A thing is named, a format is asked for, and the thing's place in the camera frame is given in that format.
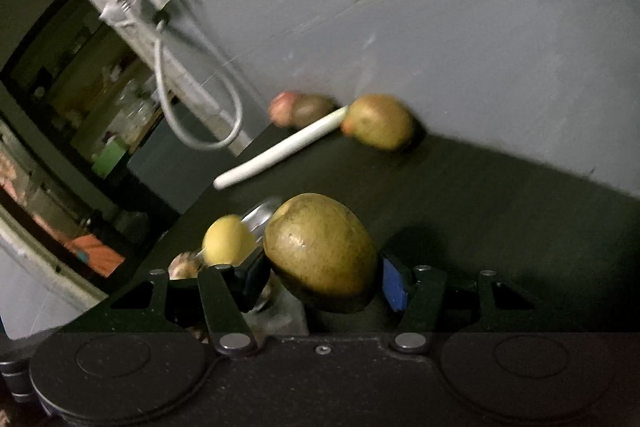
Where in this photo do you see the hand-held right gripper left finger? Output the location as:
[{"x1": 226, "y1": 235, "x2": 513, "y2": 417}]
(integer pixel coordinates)
[{"x1": 70, "y1": 252, "x2": 273, "y2": 354}]

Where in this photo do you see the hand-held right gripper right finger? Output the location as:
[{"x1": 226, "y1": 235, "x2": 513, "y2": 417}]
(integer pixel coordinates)
[{"x1": 380, "y1": 254, "x2": 566, "y2": 354}]

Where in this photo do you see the round yellow citrus fruit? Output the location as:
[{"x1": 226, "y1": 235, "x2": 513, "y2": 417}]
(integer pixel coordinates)
[{"x1": 202, "y1": 215, "x2": 258, "y2": 266}]

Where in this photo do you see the rectangular metal tray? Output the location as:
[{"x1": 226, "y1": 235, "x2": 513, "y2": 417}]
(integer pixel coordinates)
[{"x1": 200, "y1": 198, "x2": 311, "y2": 338}]

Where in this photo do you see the large striped round fruit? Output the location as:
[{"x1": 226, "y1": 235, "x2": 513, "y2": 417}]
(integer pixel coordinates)
[{"x1": 168, "y1": 252, "x2": 206, "y2": 280}]

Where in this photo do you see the olive green-brown pear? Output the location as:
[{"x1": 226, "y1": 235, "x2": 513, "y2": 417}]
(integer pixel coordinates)
[{"x1": 263, "y1": 193, "x2": 379, "y2": 314}]

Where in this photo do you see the white cylindrical stick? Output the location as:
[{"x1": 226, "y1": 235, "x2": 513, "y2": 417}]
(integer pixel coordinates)
[{"x1": 213, "y1": 105, "x2": 349, "y2": 188}]

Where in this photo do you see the grey cabinet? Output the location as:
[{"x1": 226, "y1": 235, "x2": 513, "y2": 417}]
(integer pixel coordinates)
[{"x1": 127, "y1": 119, "x2": 201, "y2": 212}]

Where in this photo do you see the yellow-green pear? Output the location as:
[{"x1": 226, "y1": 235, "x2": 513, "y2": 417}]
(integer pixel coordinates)
[{"x1": 341, "y1": 93, "x2": 416, "y2": 152}]

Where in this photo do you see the red round fruit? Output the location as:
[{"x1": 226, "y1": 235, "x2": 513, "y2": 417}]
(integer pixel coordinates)
[{"x1": 268, "y1": 92, "x2": 303, "y2": 128}]

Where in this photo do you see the dark brown oval fruit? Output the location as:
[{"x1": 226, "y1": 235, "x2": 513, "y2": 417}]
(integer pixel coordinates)
[{"x1": 292, "y1": 94, "x2": 337, "y2": 130}]

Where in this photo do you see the green box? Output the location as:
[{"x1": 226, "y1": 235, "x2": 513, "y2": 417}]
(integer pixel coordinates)
[{"x1": 91, "y1": 141, "x2": 128, "y2": 178}]

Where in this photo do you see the white flexible hose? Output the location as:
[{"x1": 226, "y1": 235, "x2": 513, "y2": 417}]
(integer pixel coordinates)
[{"x1": 155, "y1": 19, "x2": 244, "y2": 151}]

